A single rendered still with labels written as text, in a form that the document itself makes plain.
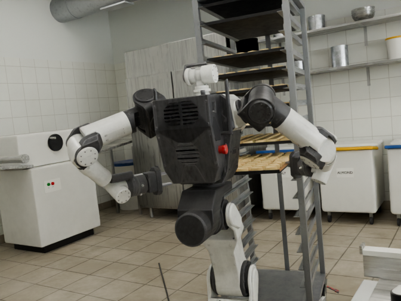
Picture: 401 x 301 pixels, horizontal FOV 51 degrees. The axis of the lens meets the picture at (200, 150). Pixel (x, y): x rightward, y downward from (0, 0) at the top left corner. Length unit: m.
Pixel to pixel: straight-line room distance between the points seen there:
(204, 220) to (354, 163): 3.05
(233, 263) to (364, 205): 2.81
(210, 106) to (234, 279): 0.73
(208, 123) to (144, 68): 3.82
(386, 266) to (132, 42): 5.72
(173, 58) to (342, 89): 1.90
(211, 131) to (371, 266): 0.62
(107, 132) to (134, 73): 3.70
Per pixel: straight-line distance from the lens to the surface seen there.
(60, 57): 5.97
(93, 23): 6.51
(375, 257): 1.00
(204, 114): 1.33
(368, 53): 4.90
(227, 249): 1.65
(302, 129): 1.46
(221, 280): 1.75
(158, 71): 4.98
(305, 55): 2.69
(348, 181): 4.34
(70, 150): 1.56
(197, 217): 1.36
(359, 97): 4.90
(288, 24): 2.11
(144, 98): 1.55
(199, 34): 2.22
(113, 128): 1.54
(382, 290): 0.96
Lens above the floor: 1.23
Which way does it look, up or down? 5 degrees down
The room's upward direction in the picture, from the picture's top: 6 degrees counter-clockwise
